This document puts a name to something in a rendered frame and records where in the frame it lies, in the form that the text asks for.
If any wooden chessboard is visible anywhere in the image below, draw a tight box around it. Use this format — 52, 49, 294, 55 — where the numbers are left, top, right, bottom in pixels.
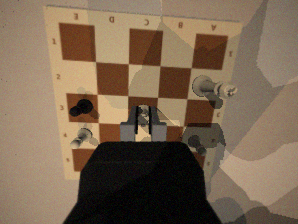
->
43, 6, 243, 182

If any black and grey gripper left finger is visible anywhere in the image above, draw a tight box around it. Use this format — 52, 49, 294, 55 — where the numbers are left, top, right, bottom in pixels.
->
120, 106, 138, 142

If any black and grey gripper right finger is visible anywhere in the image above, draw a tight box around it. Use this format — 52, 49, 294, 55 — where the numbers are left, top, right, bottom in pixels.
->
148, 106, 167, 142

